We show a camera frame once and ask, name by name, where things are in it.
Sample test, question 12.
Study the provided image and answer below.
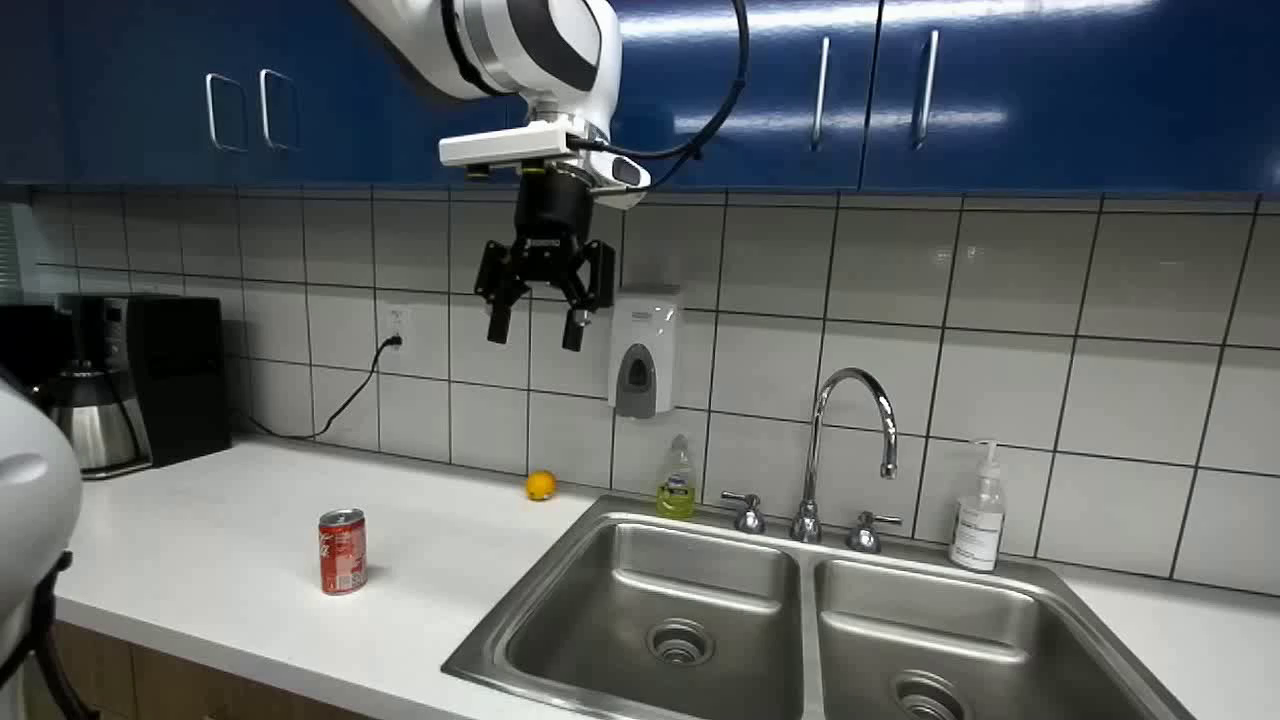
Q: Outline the thick black base cable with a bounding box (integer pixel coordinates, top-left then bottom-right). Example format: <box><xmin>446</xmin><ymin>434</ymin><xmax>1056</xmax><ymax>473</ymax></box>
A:
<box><xmin>0</xmin><ymin>553</ymin><xmax>105</xmax><ymax>720</ymax></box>

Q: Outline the wooden base cabinet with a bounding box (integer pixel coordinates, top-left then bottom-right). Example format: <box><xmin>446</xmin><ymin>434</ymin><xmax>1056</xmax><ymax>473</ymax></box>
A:
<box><xmin>38</xmin><ymin>618</ymin><xmax>377</xmax><ymax>720</ymax></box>

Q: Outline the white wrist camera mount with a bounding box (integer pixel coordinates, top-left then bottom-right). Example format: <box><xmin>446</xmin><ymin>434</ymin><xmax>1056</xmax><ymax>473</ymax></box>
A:
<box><xmin>437</xmin><ymin>117</ymin><xmax>657</xmax><ymax>218</ymax></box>

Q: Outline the white wall outlet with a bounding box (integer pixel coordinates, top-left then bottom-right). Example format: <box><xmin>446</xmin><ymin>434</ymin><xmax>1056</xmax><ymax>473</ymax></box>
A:
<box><xmin>377</xmin><ymin>296</ymin><xmax>417</xmax><ymax>360</ymax></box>

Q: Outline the chrome faucet handle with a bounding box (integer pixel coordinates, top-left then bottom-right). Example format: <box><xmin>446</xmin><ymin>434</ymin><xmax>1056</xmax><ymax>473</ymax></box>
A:
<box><xmin>719</xmin><ymin>491</ymin><xmax>771</xmax><ymax>535</ymax></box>
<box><xmin>845</xmin><ymin>508</ymin><xmax>904</xmax><ymax>555</ymax></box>

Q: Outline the silver cabinet door handle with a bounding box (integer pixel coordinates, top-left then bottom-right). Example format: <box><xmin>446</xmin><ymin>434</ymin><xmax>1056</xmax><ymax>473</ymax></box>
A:
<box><xmin>258</xmin><ymin>66</ymin><xmax>293</xmax><ymax>151</ymax></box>
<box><xmin>202</xmin><ymin>68</ymin><xmax>233</xmax><ymax>151</ymax></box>
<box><xmin>807</xmin><ymin>34</ymin><xmax>836</xmax><ymax>151</ymax></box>
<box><xmin>911</xmin><ymin>30</ymin><xmax>944</xmax><ymax>151</ymax></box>

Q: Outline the round sink drain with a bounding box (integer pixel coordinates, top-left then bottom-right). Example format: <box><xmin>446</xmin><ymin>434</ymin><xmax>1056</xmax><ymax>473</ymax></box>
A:
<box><xmin>649</xmin><ymin>618</ymin><xmax>719</xmax><ymax>674</ymax></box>
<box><xmin>894</xmin><ymin>669</ymin><xmax>969</xmax><ymax>720</ymax></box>

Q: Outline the red soda can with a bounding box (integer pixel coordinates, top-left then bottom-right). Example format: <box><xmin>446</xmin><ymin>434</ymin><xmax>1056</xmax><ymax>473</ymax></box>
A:
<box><xmin>318</xmin><ymin>503</ymin><xmax>371</xmax><ymax>599</ymax></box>

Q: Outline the black coffee maker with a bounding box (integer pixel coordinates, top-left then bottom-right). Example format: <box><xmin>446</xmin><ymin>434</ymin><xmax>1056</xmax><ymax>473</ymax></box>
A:
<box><xmin>56</xmin><ymin>294</ymin><xmax>237</xmax><ymax>473</ymax></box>

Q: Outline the chrome gooseneck faucet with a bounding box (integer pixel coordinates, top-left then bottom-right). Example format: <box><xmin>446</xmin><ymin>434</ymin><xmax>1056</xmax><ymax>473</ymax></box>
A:
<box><xmin>787</xmin><ymin>366</ymin><xmax>904</xmax><ymax>544</ymax></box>

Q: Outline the stainless steel double sink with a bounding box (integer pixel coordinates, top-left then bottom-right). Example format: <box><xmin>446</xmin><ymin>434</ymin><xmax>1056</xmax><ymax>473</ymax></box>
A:
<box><xmin>442</xmin><ymin>491</ymin><xmax>1198</xmax><ymax>720</ymax></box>

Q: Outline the black power cord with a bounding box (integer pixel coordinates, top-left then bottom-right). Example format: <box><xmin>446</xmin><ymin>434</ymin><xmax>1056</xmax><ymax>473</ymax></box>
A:
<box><xmin>243</xmin><ymin>332</ymin><xmax>410</xmax><ymax>447</ymax></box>

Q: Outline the clear pump soap bottle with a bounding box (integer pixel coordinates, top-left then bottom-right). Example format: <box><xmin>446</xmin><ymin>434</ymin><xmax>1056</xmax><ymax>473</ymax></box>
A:
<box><xmin>947</xmin><ymin>438</ymin><xmax>1014</xmax><ymax>578</ymax></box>

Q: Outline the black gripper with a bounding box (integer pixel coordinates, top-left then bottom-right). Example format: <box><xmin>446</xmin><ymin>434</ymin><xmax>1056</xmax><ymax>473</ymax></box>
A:
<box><xmin>472</xmin><ymin>164</ymin><xmax>620</xmax><ymax>355</ymax></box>

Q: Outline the steel coffee carafe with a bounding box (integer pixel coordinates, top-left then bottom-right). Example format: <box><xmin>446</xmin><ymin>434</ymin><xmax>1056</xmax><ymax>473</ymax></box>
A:
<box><xmin>31</xmin><ymin>360</ymin><xmax>151</xmax><ymax>482</ymax></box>

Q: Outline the yellow-green dish soap bottle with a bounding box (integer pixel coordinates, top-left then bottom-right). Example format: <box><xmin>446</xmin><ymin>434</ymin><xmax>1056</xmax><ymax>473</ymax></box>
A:
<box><xmin>654</xmin><ymin>434</ymin><xmax>703</xmax><ymax>525</ymax></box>

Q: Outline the white wall soap dispenser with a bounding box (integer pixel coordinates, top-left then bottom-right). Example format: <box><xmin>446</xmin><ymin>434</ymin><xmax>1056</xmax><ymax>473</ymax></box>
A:
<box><xmin>608</xmin><ymin>294</ymin><xmax>679</xmax><ymax>420</ymax></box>

